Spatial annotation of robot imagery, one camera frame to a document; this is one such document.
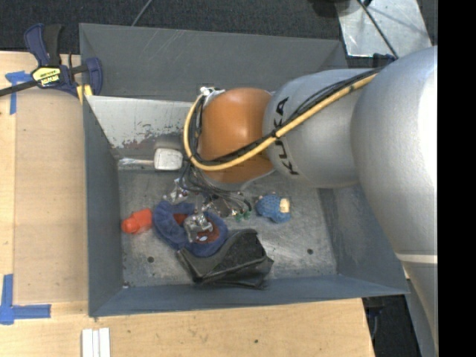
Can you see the blue toy animal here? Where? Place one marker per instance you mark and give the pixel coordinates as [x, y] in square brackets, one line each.
[270, 208]

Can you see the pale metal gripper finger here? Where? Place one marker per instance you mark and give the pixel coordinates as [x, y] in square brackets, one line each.
[196, 224]
[174, 195]

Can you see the black fabric pouch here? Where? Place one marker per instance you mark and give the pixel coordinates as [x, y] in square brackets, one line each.
[238, 259]

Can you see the grey metal bin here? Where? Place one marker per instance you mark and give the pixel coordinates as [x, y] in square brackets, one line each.
[104, 199]

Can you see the pale wood board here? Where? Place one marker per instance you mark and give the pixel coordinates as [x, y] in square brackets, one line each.
[48, 199]

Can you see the red plastic toy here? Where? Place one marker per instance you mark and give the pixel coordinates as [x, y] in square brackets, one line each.
[137, 221]

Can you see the blue cloth with red lining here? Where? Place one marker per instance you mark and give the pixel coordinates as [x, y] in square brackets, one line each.
[167, 225]

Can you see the white and clear plastic brush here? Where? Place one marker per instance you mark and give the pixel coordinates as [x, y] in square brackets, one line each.
[168, 159]

